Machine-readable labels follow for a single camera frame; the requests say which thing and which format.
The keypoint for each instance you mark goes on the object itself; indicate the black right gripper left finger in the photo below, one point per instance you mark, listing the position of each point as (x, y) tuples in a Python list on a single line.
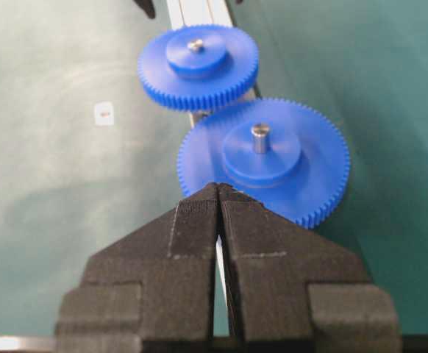
[(151, 291)]

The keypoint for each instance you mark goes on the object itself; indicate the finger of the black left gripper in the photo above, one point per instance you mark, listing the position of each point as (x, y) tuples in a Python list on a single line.
[(147, 6)]

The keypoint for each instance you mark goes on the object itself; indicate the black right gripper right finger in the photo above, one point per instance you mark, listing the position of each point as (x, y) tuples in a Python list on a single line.
[(292, 290)]

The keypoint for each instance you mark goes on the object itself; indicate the small blue plastic gear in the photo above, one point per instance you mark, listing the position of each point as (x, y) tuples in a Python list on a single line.
[(302, 177)]

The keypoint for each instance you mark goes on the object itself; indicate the steel shaft under large gear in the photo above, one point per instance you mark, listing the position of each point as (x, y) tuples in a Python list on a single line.
[(196, 45)]

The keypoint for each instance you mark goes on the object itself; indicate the large blue plastic gear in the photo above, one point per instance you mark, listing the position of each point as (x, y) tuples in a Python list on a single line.
[(179, 79)]

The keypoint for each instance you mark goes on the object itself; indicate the free steel shaft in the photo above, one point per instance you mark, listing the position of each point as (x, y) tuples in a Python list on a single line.
[(260, 138)]

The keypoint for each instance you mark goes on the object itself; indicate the white sticker on mat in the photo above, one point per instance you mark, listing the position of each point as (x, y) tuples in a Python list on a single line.
[(103, 113)]

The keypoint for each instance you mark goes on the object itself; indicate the aluminium extrusion rail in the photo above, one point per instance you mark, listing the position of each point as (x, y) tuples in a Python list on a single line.
[(189, 13)]

